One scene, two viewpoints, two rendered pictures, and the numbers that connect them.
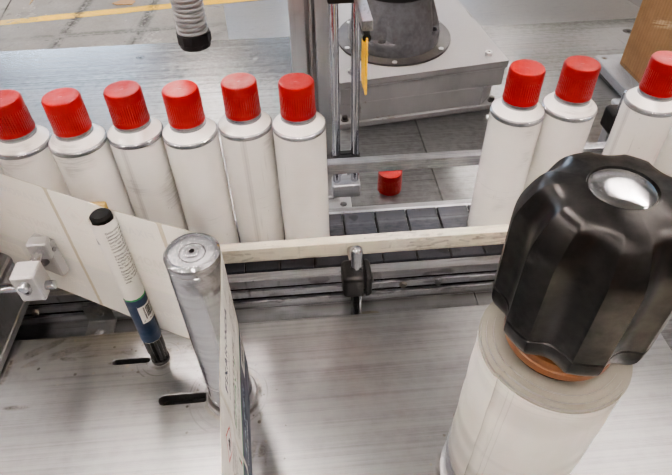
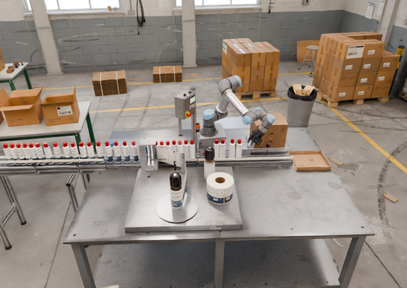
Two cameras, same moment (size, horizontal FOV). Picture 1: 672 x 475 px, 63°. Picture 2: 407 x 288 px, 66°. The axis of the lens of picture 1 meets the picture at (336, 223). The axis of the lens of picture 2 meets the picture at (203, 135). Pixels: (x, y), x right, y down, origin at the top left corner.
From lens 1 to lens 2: 220 cm
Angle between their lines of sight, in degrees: 13
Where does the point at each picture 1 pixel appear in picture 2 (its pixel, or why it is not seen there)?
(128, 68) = (162, 134)
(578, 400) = (209, 163)
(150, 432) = not seen: hidden behind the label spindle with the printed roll
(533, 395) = (206, 162)
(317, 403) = (192, 173)
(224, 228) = not seen: hidden behind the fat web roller
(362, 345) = (197, 170)
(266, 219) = (187, 156)
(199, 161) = (180, 148)
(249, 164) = (186, 148)
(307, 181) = (192, 151)
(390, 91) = (207, 140)
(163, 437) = not seen: hidden behind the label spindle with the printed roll
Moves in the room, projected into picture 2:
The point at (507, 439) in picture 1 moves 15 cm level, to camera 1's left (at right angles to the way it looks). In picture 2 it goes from (206, 168) to (187, 167)
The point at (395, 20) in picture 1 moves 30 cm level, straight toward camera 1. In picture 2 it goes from (208, 130) to (203, 146)
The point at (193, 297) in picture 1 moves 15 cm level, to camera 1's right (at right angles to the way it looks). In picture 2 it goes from (182, 158) to (200, 158)
